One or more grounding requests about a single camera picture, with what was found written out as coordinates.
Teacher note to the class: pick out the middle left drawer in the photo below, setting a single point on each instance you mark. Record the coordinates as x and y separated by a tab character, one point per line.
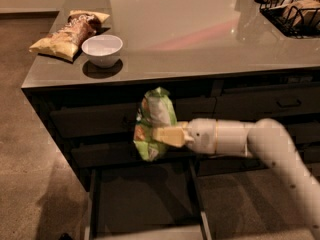
105	154

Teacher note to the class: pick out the top left drawer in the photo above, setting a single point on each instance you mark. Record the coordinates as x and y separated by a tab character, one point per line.
119	118

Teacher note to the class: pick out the green rice chip bag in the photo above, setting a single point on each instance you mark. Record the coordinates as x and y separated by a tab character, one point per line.
156	110

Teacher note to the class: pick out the brown yellow chip bag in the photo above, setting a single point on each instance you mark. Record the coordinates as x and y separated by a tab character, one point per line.
66	42

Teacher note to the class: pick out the black wire basket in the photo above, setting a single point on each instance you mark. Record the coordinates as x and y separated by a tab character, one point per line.
285	29

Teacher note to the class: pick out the white bowl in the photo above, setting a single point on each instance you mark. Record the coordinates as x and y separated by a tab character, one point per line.
102	50

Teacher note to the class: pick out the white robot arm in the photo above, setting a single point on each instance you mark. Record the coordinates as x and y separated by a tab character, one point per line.
265	139

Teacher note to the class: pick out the bottom right drawer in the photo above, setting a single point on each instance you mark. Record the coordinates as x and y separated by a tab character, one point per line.
225	165

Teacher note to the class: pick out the snack bags in basket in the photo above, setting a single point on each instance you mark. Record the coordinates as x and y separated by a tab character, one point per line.
296	13

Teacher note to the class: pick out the dark kitchen island cabinet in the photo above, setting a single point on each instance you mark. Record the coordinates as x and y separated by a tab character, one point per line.
192	48

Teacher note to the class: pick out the middle right drawer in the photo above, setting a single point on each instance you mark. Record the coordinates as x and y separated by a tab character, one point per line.
305	132

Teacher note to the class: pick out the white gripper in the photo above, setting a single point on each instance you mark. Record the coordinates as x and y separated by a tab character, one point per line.
202	136

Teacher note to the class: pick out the open bottom left drawer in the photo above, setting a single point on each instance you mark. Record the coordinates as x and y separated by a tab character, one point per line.
146	201

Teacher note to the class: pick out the top right drawer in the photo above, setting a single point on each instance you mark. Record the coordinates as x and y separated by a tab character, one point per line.
279	102

